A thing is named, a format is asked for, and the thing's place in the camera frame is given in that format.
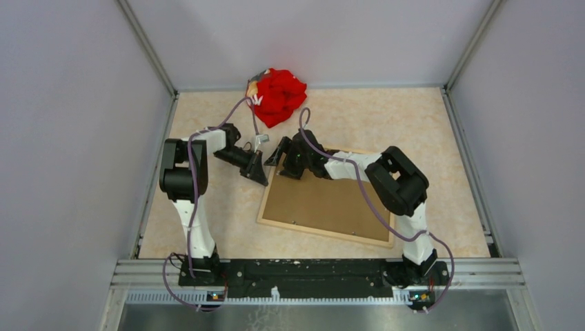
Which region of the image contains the red crumpled cloth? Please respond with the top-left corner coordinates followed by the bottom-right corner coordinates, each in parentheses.
top-left (245, 68), bottom-right (308, 128)

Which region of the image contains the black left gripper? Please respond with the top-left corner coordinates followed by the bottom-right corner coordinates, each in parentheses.
top-left (214, 147), bottom-right (268, 185)

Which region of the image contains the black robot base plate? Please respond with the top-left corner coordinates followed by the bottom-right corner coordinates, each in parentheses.
top-left (178, 259), bottom-right (450, 288)

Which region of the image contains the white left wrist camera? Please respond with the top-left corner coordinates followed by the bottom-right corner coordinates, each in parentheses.
top-left (252, 134), bottom-right (270, 152)

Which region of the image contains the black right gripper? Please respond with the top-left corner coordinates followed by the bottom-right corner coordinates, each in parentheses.
top-left (264, 137), bottom-right (312, 181)

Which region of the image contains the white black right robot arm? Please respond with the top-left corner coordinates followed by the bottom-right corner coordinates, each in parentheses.
top-left (259, 130), bottom-right (454, 287)

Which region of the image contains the aluminium rail front edge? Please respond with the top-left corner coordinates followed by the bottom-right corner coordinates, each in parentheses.
top-left (100, 257), bottom-right (542, 330)

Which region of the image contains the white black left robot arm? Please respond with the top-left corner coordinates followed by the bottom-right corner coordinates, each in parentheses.
top-left (159, 123), bottom-right (269, 285)

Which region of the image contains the light wooden picture frame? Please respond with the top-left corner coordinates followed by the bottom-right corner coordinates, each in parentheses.
top-left (255, 146), bottom-right (397, 250)

